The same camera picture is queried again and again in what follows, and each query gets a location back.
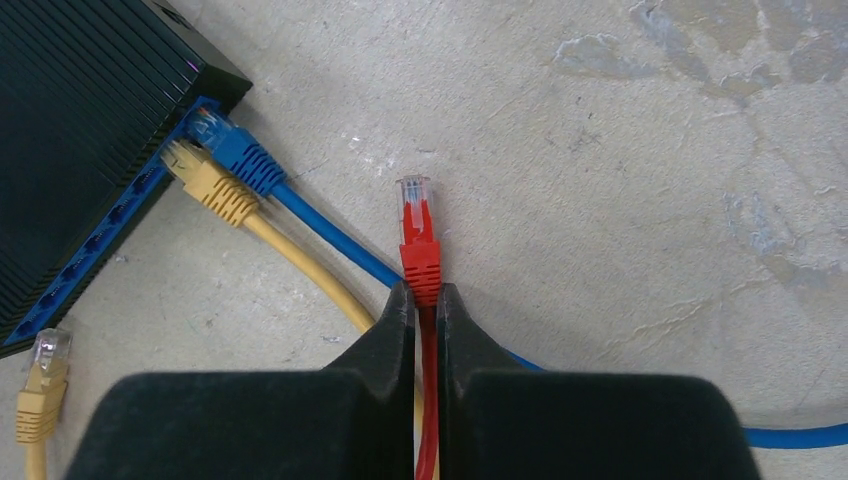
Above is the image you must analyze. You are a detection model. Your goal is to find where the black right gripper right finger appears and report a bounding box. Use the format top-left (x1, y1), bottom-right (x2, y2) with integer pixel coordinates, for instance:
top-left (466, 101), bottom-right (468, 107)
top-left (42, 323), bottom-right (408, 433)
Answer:
top-left (437, 283), bottom-right (760, 479)

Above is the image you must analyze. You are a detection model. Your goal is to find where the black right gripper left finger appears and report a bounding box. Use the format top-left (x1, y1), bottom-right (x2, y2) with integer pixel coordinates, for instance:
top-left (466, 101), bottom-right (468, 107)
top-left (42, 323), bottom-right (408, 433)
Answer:
top-left (66, 282), bottom-right (415, 479)

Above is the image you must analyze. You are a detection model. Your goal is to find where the black network switch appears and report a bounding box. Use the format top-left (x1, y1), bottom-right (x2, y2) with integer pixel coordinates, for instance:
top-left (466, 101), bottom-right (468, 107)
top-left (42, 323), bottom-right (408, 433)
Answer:
top-left (1, 1), bottom-right (252, 357)

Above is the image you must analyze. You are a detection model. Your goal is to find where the blue ethernet cable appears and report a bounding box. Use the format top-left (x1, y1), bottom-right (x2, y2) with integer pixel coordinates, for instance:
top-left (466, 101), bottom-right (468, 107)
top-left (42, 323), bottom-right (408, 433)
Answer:
top-left (184, 105), bottom-right (848, 450)

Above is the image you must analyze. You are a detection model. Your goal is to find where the yellow ethernet cable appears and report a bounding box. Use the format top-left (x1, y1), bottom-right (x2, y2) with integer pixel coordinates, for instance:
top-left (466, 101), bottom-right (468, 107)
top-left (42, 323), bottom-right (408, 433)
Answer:
top-left (15, 140), bottom-right (425, 480)

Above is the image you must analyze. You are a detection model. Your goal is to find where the red ethernet cable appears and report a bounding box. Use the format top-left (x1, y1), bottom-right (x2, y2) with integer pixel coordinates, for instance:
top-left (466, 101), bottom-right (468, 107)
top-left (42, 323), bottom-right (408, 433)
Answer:
top-left (396, 174), bottom-right (444, 480)

